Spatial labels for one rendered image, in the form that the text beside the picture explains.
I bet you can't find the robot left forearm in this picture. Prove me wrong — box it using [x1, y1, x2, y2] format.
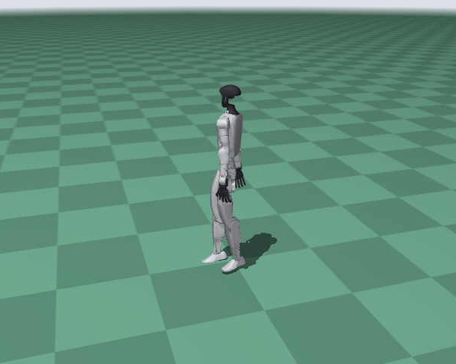
[219, 149, 230, 185]

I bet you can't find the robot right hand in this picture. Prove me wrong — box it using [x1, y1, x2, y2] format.
[234, 165, 246, 188]

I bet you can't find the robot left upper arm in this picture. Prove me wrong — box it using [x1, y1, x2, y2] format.
[216, 117, 230, 154]

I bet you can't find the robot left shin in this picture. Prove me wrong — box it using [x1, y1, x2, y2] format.
[225, 219, 241, 261]

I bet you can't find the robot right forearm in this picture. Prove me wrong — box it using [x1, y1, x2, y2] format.
[233, 147, 241, 168]

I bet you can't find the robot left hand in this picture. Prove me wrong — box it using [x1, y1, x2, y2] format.
[216, 178, 231, 202]

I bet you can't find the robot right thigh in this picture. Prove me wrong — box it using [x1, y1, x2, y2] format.
[210, 170, 222, 223]

